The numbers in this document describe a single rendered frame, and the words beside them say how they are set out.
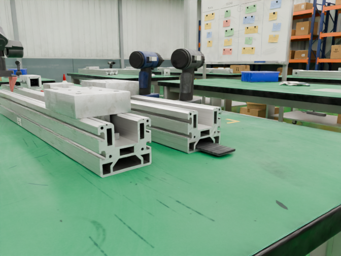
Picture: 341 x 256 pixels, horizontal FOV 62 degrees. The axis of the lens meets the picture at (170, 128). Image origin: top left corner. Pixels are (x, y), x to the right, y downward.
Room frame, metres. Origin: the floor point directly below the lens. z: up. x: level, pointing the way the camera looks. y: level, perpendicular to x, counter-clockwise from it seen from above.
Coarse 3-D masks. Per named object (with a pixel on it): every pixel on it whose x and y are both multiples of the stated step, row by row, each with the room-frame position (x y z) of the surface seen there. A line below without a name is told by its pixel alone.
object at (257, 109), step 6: (234, 66) 5.34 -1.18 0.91; (240, 66) 5.23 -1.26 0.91; (246, 66) 5.25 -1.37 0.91; (234, 72) 5.34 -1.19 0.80; (240, 72) 5.22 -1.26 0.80; (0, 78) 2.95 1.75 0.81; (246, 102) 4.64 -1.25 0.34; (240, 108) 4.73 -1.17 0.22; (246, 108) 4.62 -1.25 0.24; (252, 108) 4.57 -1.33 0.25; (258, 108) 4.51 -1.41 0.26; (264, 108) 4.46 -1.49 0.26; (276, 108) 4.66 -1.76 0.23; (246, 114) 4.61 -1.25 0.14; (252, 114) 4.50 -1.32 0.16; (258, 114) 4.43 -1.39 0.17; (264, 114) 4.51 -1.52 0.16
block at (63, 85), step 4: (44, 84) 1.20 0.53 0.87; (48, 84) 1.16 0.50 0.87; (52, 84) 1.16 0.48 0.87; (56, 84) 1.17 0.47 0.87; (60, 84) 1.18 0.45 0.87; (64, 84) 1.19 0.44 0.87; (68, 84) 1.20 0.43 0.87; (72, 84) 1.21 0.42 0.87; (44, 88) 1.21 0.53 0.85; (48, 88) 1.17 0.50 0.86
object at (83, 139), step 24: (0, 96) 1.03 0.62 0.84; (24, 96) 0.82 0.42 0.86; (24, 120) 0.75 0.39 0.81; (48, 120) 0.60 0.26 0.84; (72, 120) 0.49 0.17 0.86; (96, 120) 0.46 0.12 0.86; (120, 120) 0.51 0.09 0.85; (144, 120) 0.48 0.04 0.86; (72, 144) 0.50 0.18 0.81; (96, 144) 0.43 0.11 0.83; (120, 144) 0.46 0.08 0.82; (144, 144) 0.47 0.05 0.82; (96, 168) 0.43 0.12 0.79; (120, 168) 0.45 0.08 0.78
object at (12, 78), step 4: (0, 72) 1.18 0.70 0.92; (4, 72) 1.19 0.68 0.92; (8, 72) 1.20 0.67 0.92; (0, 76) 1.18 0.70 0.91; (4, 76) 1.19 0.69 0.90; (8, 76) 1.20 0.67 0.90; (12, 76) 1.21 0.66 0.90; (16, 76) 1.22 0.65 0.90; (12, 80) 1.21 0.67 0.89; (12, 84) 1.22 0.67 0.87; (12, 88) 1.22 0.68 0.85
